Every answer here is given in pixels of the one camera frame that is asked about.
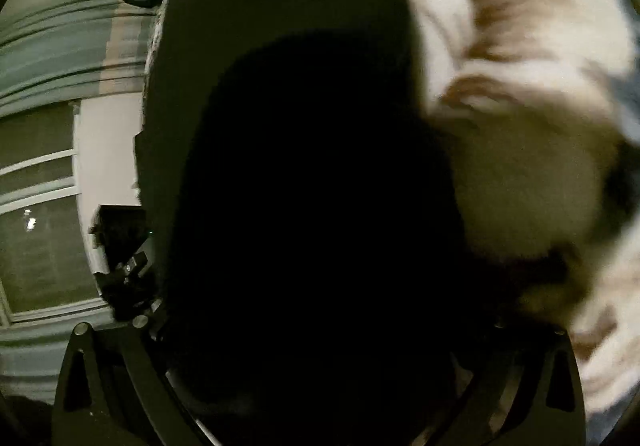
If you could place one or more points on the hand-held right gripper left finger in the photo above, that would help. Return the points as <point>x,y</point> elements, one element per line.
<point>115,391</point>

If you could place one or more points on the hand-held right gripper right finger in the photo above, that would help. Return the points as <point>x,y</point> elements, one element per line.
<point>530,376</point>

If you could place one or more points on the black small garment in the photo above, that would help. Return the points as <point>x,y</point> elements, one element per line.
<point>300,175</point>

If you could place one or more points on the window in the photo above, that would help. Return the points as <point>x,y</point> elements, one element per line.
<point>40,236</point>

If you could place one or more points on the floral printed bedspread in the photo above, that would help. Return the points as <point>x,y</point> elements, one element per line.
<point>525,0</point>

